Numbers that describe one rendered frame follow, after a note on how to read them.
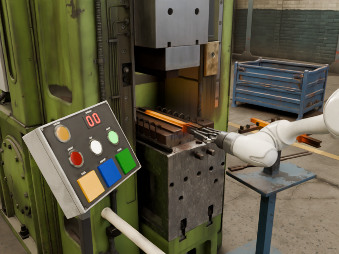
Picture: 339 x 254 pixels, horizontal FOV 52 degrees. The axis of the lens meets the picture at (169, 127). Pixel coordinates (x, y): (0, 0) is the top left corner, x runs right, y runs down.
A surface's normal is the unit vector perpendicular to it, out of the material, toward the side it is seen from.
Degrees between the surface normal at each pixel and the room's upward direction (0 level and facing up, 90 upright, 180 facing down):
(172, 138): 90
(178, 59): 90
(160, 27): 90
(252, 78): 89
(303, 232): 0
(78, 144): 60
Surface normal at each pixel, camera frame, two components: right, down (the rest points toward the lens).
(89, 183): 0.79, -0.36
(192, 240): 0.65, 0.25
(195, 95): -0.77, 0.21
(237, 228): 0.00, -0.95
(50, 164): -0.42, 0.29
